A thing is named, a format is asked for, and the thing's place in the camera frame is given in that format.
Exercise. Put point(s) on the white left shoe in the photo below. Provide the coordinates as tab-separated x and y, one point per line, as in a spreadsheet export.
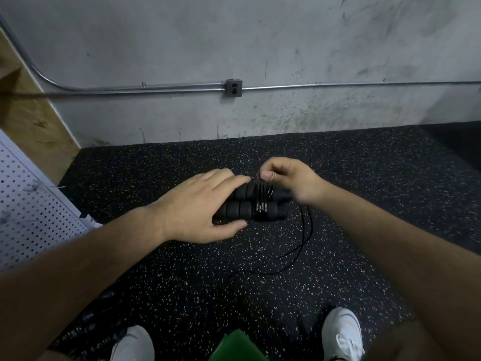
134	346

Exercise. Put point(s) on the white pegboard stand foot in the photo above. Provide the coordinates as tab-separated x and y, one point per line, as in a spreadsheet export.
90	221

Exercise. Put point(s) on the person's left forearm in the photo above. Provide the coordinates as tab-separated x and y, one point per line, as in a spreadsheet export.
67	282

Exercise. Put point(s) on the person's left hand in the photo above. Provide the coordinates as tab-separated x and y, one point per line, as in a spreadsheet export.
192	214

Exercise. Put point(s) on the plywood shelf unit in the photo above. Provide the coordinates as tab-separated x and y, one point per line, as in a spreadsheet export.
30	124

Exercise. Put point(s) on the grey electrical junction box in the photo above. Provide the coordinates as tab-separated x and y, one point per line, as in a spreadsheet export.
234	88

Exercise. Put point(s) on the metal conduit pipe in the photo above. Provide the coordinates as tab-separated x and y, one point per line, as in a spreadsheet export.
150	88

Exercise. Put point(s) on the person's right hand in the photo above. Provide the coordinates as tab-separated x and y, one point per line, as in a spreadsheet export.
300	180

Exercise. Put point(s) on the white right shoe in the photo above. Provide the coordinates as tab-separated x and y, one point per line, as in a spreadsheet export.
343	334

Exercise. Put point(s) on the white pegboard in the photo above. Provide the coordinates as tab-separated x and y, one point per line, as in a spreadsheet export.
30	214

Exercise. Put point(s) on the person's right forearm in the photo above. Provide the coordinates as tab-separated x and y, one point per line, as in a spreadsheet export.
406	259

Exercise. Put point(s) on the white shoe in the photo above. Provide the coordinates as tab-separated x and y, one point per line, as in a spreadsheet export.
343	334
134	346

